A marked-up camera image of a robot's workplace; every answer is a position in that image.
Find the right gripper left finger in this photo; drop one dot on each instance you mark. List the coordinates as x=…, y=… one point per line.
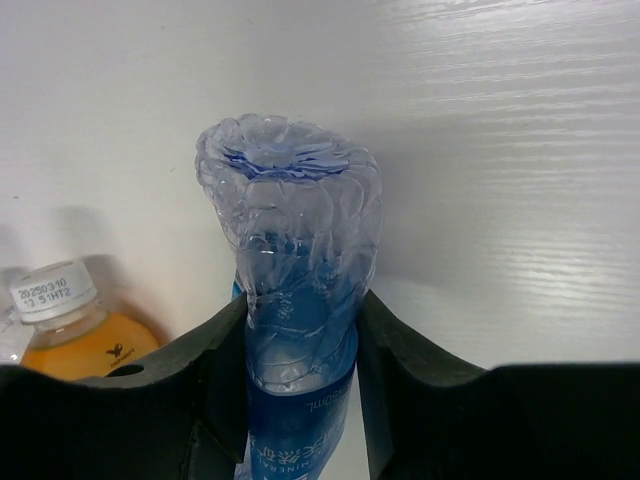
x=178, y=413

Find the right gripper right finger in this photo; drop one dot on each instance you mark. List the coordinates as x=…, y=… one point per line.
x=429, y=414

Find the clear bottle light blue label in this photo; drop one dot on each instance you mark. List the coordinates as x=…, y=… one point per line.
x=301, y=208

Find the orange juice bottle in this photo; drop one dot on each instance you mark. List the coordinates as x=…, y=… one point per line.
x=75, y=336

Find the clear bottle centre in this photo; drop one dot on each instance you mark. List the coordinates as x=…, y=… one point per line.
x=13, y=337

